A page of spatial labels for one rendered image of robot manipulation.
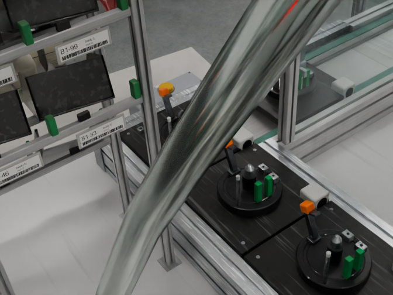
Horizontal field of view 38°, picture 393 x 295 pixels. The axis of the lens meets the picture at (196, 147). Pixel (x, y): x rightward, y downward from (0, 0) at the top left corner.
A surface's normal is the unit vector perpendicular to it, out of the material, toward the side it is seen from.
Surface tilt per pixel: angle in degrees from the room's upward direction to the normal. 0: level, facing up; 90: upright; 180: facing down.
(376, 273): 0
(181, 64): 0
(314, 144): 90
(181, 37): 0
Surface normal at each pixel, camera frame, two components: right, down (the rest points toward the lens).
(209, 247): -0.06, -0.76
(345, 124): 0.58, 0.50
